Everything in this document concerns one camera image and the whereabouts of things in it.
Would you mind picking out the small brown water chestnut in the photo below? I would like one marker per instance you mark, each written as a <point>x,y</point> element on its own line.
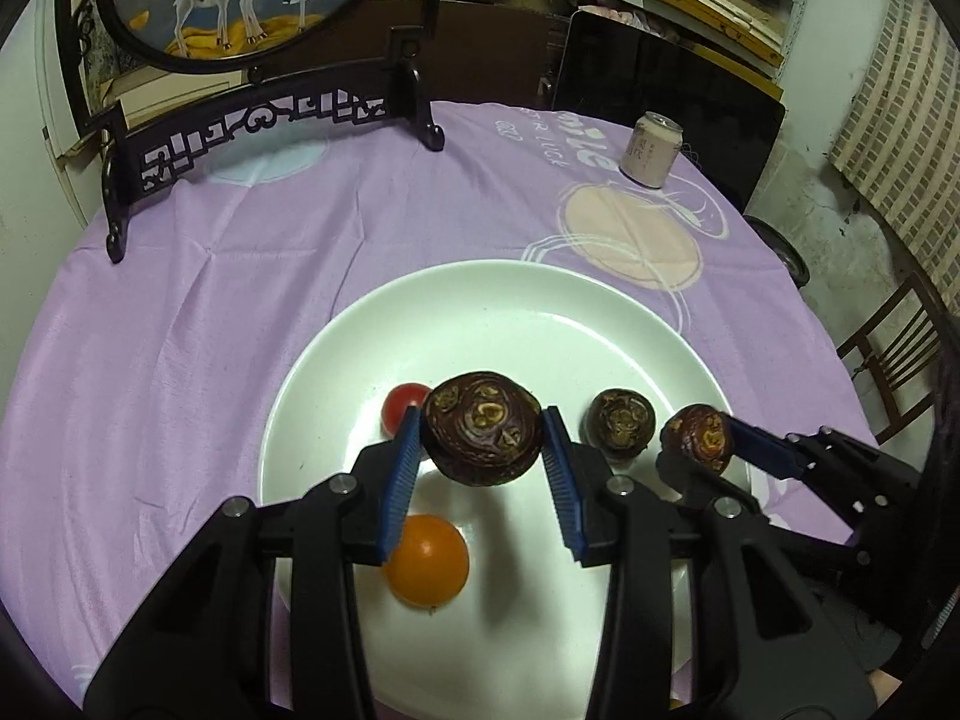
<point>697,439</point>
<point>619,424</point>

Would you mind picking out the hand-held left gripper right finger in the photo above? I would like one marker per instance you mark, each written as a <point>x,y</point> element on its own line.
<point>562,491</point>

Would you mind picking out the orange round tomato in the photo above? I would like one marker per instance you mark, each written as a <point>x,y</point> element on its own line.
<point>429,561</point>

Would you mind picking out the red cherry tomato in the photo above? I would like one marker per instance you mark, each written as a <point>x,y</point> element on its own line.
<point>403,405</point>

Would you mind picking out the large brown water chestnut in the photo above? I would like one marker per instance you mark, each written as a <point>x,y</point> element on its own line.
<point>482,426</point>

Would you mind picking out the white round plate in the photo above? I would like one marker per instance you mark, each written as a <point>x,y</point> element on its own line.
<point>487,322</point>

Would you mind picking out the wooden chair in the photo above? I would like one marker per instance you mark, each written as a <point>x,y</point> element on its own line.
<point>892,360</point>

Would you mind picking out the black glossy panel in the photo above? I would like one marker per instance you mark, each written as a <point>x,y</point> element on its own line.
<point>667,97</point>

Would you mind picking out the pale drink can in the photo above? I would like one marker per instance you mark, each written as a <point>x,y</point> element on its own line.
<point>649,151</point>

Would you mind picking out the black round wheel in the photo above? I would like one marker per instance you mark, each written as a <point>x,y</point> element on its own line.
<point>781,249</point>

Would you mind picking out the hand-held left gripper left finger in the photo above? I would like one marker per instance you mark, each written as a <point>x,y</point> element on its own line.
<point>400,481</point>

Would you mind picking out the purple printed tablecloth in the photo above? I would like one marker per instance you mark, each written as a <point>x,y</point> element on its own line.
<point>225,315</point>

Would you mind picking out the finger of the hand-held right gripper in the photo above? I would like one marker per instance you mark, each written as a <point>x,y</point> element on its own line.
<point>759,448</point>
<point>679,474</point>

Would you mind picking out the deer painting screen black stand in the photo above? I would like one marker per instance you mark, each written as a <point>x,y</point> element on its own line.
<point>247,0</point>

